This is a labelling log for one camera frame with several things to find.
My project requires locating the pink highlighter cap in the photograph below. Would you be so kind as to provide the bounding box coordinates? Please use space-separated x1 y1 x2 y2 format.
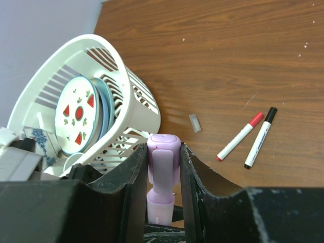
147 134 181 194

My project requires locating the light blue plate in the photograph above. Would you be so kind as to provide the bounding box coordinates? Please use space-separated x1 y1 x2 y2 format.
91 77 115 139

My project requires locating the watermelon pattern plate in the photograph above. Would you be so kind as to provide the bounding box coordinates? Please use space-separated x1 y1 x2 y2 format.
55 76 100 155

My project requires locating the white laundry basket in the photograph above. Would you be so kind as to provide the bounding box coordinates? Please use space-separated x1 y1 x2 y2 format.
7 34 161 176

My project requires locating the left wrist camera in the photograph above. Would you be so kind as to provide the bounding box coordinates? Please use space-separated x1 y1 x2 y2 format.
1 127 43 182

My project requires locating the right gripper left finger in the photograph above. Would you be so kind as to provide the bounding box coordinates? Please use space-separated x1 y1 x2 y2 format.
1 144 148 242

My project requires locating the white marker red tip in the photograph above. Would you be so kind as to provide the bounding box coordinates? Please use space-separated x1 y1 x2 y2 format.
216 112 264 162

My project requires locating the clear pen cap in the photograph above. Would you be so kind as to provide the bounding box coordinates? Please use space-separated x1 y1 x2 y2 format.
189 114 201 133

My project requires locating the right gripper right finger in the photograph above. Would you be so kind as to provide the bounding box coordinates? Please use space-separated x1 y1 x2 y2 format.
180 144 323 242

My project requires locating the blue patterned bowl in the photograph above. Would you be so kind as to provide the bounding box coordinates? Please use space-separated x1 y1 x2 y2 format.
24 128 61 171

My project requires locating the pink highlighter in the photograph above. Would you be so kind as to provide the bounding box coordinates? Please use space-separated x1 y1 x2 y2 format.
146 189 175 226

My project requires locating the white marker black tip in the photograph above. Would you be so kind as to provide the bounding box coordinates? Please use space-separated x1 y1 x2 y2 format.
244 107 277 169

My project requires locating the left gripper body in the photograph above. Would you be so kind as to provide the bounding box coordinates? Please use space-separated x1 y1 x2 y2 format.
60 164 103 180

